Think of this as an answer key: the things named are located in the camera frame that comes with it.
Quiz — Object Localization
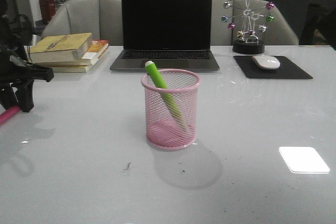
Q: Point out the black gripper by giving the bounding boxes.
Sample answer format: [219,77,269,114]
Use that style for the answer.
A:
[1,0,54,112]

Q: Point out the pink pen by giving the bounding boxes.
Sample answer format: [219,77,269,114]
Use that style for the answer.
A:
[0,106,21,125]

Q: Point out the green pen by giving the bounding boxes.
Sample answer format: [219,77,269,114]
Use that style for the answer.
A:
[144,60,188,130]

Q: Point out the pink mesh pen holder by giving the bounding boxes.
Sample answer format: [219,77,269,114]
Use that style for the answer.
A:
[141,69,201,150]

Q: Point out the yellow top book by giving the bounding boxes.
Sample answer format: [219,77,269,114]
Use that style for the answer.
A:
[29,33,92,63]

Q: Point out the bottom beige book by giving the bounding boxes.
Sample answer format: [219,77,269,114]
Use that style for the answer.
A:
[46,49,107,72]

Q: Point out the orange cover book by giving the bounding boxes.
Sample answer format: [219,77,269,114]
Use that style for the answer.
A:
[38,39,109,66]

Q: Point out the red trash bin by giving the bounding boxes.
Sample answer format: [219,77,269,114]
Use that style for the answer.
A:
[39,0,56,24]

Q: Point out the left grey armchair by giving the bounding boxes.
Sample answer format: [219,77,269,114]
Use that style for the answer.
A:
[41,0,123,46]

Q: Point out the grey armchair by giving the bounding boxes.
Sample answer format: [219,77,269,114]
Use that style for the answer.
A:
[41,0,123,46]
[211,0,299,46]

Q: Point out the grey laptop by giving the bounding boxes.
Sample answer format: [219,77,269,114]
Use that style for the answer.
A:
[110,0,219,72]

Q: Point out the right grey armchair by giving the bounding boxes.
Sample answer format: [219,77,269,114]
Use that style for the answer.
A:
[211,0,299,46]

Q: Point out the black mouse pad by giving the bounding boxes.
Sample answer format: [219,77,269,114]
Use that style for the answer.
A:
[233,55,313,80]

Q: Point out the ferris wheel desk ornament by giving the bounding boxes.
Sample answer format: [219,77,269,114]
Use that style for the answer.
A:
[221,0,275,55]

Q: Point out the white computer mouse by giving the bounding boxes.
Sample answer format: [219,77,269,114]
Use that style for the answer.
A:
[252,55,280,70]

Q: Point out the black box appliance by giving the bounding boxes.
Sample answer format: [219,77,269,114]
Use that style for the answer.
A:
[299,0,335,45]

